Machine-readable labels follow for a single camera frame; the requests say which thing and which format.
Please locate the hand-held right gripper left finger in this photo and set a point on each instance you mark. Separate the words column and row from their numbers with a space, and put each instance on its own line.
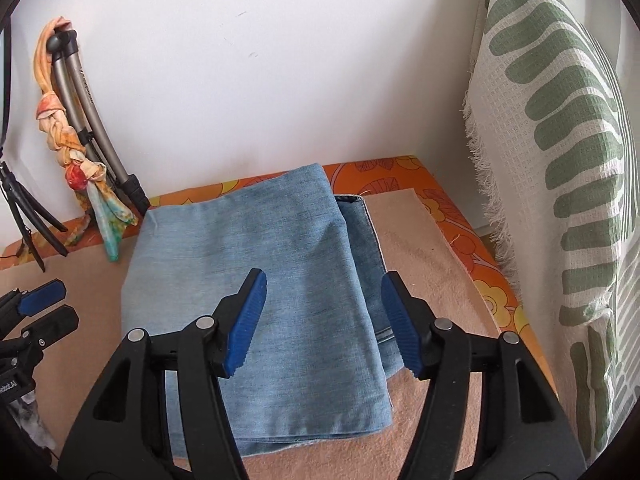
column 245, row 325

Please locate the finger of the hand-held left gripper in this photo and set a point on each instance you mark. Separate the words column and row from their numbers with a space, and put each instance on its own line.
column 45, row 297
column 55, row 325

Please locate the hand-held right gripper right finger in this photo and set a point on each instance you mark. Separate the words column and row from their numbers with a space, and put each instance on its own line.
column 400, row 325

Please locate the blue denim pants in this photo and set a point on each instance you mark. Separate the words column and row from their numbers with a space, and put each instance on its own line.
column 300, row 260

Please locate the zebra patterned cloth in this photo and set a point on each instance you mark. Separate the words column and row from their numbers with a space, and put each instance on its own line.
column 32, row 417

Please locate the beige mat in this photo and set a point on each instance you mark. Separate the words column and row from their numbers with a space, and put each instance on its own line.
column 440, row 260

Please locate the black tripod legs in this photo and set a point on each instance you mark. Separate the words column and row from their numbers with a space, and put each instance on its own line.
column 30, row 220

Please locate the colourful knotted scarf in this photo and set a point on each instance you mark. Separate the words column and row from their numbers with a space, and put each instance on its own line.
column 75, row 170

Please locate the orange floral blanket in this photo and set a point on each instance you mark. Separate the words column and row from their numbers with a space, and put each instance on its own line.
column 450, row 200

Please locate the grey metal tripod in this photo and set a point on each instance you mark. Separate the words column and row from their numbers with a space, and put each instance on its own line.
column 92, row 110

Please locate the white green patterned cloth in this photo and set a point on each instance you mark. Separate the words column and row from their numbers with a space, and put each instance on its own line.
column 550, row 160

